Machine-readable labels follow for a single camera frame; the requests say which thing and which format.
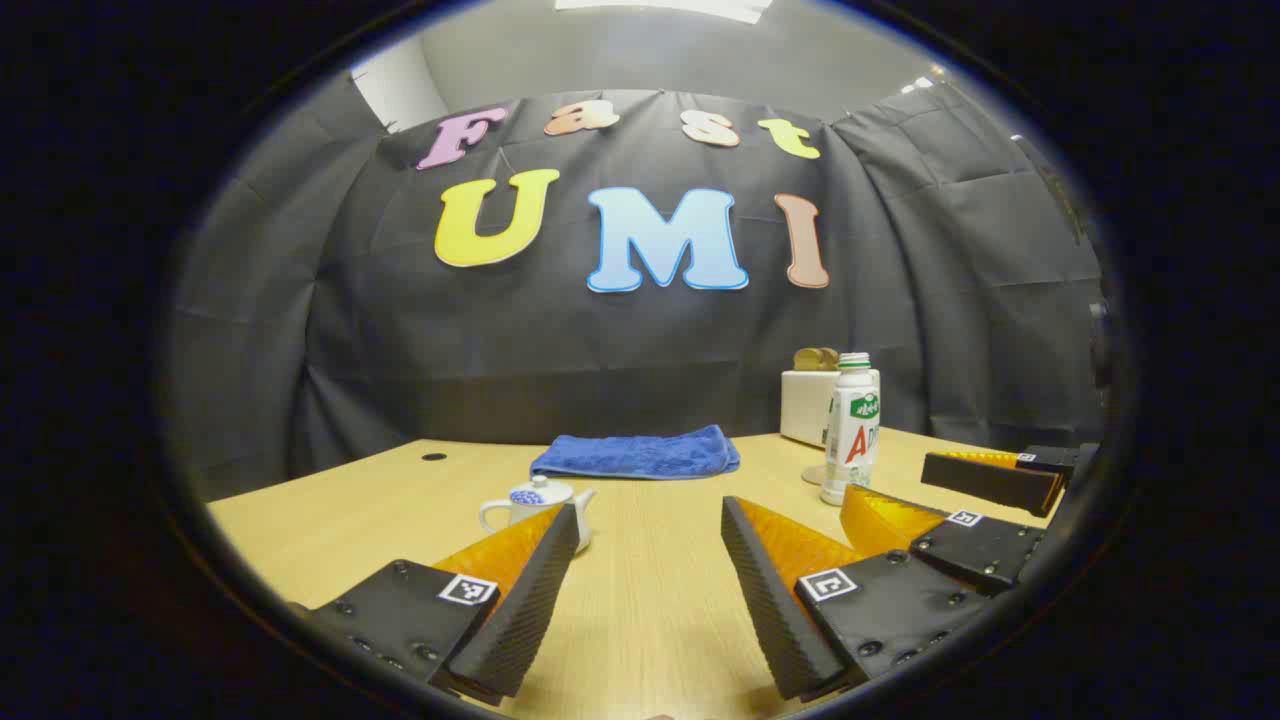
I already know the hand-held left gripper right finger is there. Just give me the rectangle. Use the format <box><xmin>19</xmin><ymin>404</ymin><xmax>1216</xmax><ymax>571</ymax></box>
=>
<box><xmin>719</xmin><ymin>495</ymin><xmax>990</xmax><ymax>702</ymax></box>

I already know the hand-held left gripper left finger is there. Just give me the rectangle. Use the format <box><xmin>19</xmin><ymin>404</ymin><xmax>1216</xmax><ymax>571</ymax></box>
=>
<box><xmin>290</xmin><ymin>503</ymin><xmax>582</xmax><ymax>701</ymax></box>

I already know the white teacup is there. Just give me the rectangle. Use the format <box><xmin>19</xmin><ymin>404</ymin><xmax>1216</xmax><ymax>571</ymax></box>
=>
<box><xmin>478</xmin><ymin>487</ymin><xmax>598</xmax><ymax>554</ymax></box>

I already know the white blue teacup lid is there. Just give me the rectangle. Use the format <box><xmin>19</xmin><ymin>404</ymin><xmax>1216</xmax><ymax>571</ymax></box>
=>
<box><xmin>508</xmin><ymin>475</ymin><xmax>576</xmax><ymax>508</ymax></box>

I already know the white water bottle green label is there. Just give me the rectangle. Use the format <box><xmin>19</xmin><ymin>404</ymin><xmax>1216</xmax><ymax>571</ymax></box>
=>
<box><xmin>820</xmin><ymin>352</ymin><xmax>882</xmax><ymax>507</ymax></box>

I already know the blue towel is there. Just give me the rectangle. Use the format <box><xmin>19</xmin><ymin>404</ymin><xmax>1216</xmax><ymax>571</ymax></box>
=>
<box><xmin>529</xmin><ymin>424</ymin><xmax>742</xmax><ymax>481</ymax></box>

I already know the white toaster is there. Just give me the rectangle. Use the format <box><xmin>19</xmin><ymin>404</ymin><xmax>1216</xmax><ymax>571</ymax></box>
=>
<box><xmin>780</xmin><ymin>368</ymin><xmax>881</xmax><ymax>448</ymax></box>

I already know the ceiling light panel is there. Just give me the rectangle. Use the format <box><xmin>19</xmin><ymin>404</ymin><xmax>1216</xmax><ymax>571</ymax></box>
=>
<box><xmin>555</xmin><ymin>0</ymin><xmax>773</xmax><ymax>24</ymax></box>

